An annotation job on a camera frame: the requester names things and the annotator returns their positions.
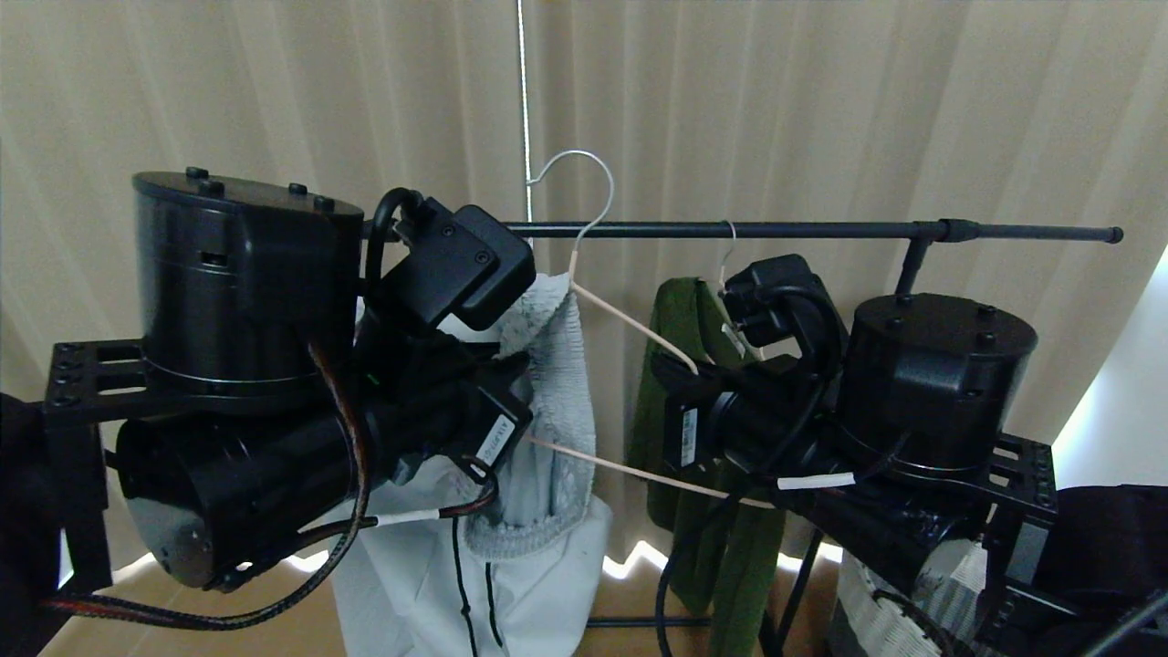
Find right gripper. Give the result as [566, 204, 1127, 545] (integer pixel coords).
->
[650, 351, 850, 475]

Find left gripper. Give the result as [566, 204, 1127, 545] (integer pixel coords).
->
[114, 324, 537, 591]

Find green printed shirt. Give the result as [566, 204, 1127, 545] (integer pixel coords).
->
[625, 278, 787, 657]

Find pink clothes hanger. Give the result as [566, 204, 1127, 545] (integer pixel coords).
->
[717, 221, 767, 361]
[527, 150, 777, 509]

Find pale grey shorts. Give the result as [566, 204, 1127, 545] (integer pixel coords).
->
[328, 272, 614, 657]

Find black clothes rack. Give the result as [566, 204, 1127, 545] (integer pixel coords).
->
[365, 219, 1125, 657]

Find white laundry basket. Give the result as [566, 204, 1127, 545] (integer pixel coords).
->
[826, 538, 1005, 657]

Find beige curtain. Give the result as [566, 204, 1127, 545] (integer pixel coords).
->
[0, 0, 1168, 585]

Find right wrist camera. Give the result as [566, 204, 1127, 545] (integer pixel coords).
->
[719, 254, 848, 366]

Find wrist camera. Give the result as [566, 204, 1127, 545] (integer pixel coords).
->
[719, 254, 848, 366]
[363, 187, 537, 334]

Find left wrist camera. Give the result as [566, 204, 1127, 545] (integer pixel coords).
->
[363, 187, 537, 334]

